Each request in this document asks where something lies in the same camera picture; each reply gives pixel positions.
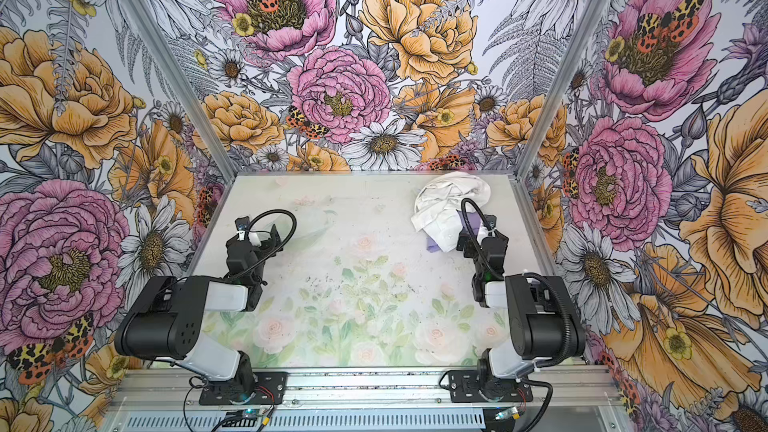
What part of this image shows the purple cloth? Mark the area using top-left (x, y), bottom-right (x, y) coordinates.
top-left (427, 213), bottom-right (480, 253)

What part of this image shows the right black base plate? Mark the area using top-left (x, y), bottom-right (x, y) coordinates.
top-left (438, 369), bottom-right (533, 403)

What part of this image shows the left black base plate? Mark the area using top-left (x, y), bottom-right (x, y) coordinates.
top-left (199, 372), bottom-right (289, 406)

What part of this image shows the white cloth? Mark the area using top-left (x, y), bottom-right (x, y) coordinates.
top-left (411, 171), bottom-right (491, 241)

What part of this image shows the right aluminium corner post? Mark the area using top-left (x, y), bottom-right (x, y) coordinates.
top-left (515, 0), bottom-right (610, 180)

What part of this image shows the left aluminium corner post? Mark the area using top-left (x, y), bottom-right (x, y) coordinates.
top-left (119, 0), bottom-right (237, 185)

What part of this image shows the aluminium front rail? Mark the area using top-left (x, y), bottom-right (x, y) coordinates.
top-left (112, 365), bottom-right (621, 412)

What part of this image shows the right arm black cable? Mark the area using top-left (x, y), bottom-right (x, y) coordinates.
top-left (460, 197), bottom-right (587, 432)

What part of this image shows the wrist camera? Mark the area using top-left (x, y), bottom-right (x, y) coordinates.
top-left (235, 216), bottom-right (261, 246)
top-left (477, 214), bottom-right (497, 240)

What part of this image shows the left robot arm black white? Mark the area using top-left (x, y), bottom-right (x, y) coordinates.
top-left (114, 209), bottom-right (297, 405)

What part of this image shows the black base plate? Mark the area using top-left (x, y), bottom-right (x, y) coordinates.
top-left (199, 372), bottom-right (289, 406)
top-left (438, 369), bottom-right (533, 403)

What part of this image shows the white slotted cable duct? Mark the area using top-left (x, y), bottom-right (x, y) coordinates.
top-left (106, 408), bottom-right (486, 431)

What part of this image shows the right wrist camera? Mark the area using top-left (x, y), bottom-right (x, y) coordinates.
top-left (477, 214), bottom-right (497, 240)

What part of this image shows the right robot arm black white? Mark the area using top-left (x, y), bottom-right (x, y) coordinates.
top-left (449, 214), bottom-right (586, 403)

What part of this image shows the aluminium corner post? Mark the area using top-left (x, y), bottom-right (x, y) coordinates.
top-left (119, 0), bottom-right (237, 185)
top-left (515, 0), bottom-right (610, 180)

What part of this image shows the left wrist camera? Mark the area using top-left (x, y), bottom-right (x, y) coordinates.
top-left (235, 216), bottom-right (261, 246)

